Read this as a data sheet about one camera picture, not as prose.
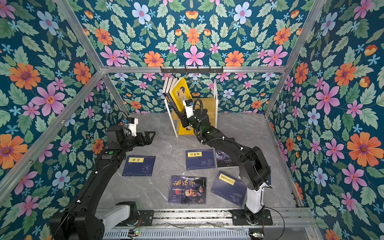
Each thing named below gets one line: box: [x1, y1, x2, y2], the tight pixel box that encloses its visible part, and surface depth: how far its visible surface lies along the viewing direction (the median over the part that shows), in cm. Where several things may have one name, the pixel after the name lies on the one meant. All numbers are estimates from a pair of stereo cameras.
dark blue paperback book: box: [163, 92, 180, 117], surface depth 80 cm
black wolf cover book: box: [215, 149, 239, 168], surface depth 95 cm
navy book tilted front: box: [210, 171, 248, 208], surface depth 84 cm
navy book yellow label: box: [185, 148, 216, 171], surface depth 96 cm
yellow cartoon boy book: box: [170, 77, 193, 112], surface depth 83 cm
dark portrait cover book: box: [168, 175, 207, 205], surface depth 83 cm
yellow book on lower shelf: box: [178, 119, 195, 135], surface depth 106 cm
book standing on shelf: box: [162, 77, 177, 94], surface depth 80 cm
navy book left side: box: [122, 155, 157, 177], surface depth 93 cm
